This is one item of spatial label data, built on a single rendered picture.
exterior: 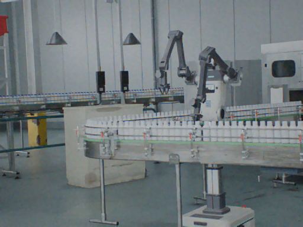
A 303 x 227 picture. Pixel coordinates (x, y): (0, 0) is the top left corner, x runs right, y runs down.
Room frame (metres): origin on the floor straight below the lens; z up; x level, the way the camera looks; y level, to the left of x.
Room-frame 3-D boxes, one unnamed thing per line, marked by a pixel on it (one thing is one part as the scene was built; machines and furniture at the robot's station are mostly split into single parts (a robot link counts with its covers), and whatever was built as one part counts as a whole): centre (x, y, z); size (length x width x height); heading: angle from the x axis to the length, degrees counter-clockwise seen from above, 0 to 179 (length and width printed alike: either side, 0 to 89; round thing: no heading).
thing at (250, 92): (11.86, -1.71, 0.96); 0.82 x 0.50 x 1.91; 130
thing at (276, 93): (8.65, -1.77, 1.22); 0.23 x 0.04 x 0.32; 40
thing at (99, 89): (11.04, 0.98, 1.55); 0.17 x 0.15 x 0.42; 130
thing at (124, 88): (11.39, 0.56, 1.55); 0.17 x 0.15 x 0.42; 130
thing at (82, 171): (9.24, 0.78, 0.59); 1.10 x 0.62 x 1.18; 130
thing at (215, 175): (5.59, -0.55, 0.49); 0.13 x 0.13 x 0.40; 58
